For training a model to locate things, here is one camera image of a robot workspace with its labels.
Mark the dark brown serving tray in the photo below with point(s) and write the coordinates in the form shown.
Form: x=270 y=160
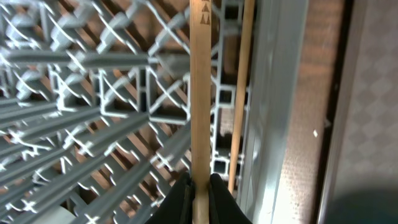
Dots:
x=362 y=153

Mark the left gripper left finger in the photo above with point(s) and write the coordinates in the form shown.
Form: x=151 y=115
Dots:
x=177 y=206

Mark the light blue bowl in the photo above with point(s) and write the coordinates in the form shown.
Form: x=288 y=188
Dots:
x=364 y=206

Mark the wooden chopstick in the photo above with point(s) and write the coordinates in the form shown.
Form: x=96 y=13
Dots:
x=244 y=54
x=200 y=100

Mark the white cup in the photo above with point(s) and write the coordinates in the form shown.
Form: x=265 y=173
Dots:
x=57 y=215

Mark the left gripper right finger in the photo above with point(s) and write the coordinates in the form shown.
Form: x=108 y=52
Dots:
x=223 y=208

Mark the grey plastic dishwasher rack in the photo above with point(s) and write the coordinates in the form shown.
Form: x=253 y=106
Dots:
x=96 y=113

